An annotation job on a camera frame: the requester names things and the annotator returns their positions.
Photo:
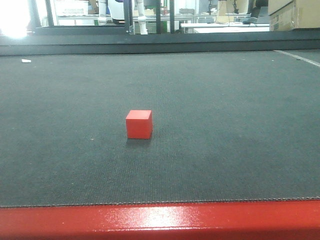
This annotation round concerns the black metal frame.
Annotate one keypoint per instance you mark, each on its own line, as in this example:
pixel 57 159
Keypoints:
pixel 126 28

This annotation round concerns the red magnetic cube block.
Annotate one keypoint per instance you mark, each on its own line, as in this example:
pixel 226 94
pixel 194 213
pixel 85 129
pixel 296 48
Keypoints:
pixel 139 124

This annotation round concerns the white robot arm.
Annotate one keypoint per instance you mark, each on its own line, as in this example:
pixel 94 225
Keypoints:
pixel 141 17
pixel 102 11

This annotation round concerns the red metal front rail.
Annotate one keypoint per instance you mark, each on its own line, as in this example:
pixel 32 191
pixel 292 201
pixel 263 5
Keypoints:
pixel 247 220

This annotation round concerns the cardboard box top right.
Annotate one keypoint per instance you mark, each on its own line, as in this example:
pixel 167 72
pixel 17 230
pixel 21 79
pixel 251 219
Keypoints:
pixel 287 15

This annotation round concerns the white background table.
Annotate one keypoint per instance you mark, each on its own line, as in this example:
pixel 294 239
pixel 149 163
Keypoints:
pixel 231 27

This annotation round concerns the white paper scrap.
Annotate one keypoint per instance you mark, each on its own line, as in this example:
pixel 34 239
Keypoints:
pixel 26 61

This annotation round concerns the dark grey carpet mat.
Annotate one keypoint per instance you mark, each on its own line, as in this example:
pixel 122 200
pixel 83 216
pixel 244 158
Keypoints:
pixel 227 126

